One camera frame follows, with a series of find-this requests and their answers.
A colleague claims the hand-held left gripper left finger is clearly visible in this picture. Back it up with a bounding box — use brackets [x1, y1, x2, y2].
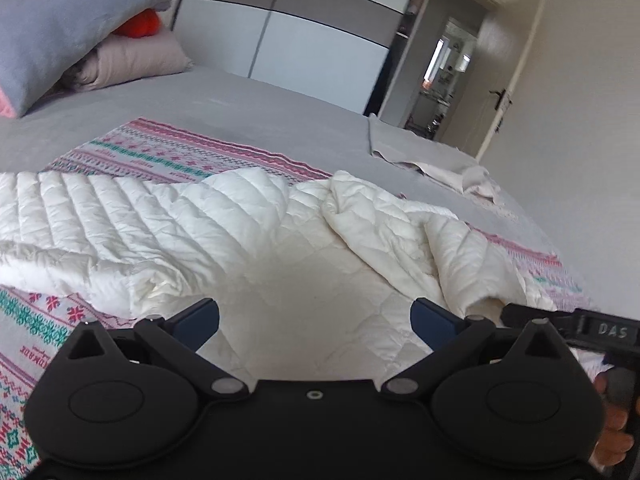
[66, 297, 251, 404]

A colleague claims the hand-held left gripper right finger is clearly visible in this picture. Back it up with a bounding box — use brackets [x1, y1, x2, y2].
[377, 297, 569, 404]

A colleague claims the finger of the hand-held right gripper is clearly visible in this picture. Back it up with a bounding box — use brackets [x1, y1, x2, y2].
[501, 302, 577, 335]

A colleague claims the white quilted hooded jacket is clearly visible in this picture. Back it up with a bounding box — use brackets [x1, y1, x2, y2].
[0, 167, 566, 383]

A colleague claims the person's right hand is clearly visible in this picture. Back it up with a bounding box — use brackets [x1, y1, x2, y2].
[592, 370, 638, 468]

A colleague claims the beige folded cloth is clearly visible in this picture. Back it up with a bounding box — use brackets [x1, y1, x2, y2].
[369, 115, 502, 206]

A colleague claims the patterned red green blanket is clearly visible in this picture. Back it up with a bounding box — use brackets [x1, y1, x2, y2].
[0, 117, 598, 480]

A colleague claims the grey bed sheet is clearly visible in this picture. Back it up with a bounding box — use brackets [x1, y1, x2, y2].
[0, 67, 556, 261]

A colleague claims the cream room door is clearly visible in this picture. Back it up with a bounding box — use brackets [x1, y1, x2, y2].
[475, 0, 547, 166]

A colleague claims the beige pillow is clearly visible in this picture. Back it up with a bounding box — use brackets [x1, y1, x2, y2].
[62, 30, 194, 93]

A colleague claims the orange plush cushion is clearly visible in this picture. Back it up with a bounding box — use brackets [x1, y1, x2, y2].
[111, 9, 161, 40]

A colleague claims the white and taupe wardrobe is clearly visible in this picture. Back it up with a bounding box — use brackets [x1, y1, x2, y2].
[170, 0, 426, 116]

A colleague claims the grey-blue plush blanket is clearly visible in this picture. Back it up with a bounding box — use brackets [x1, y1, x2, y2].
[0, 0, 196, 118]

